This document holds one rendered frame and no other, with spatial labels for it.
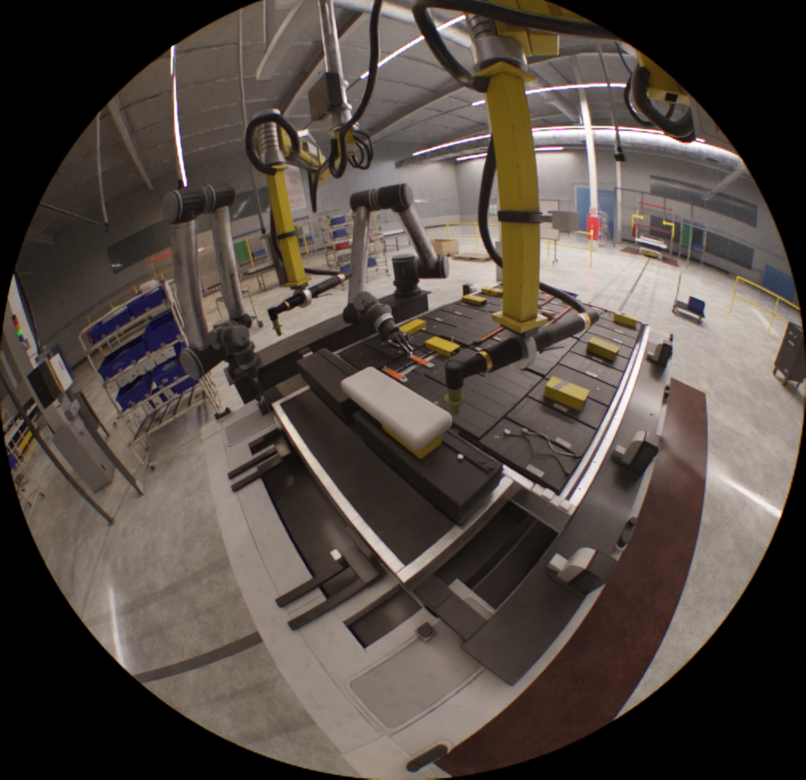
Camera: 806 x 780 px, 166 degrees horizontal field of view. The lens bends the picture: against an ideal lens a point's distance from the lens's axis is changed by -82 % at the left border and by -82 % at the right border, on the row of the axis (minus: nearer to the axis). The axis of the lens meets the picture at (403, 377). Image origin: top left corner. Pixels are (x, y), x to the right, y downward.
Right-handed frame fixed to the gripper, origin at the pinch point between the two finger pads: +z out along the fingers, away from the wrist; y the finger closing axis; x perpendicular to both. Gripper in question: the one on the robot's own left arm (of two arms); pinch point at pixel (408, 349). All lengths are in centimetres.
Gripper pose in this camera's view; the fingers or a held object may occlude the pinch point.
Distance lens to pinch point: 126.0
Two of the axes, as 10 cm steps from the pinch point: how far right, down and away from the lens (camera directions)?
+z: 6.1, 7.2, -3.2
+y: 7.7, -4.3, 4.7
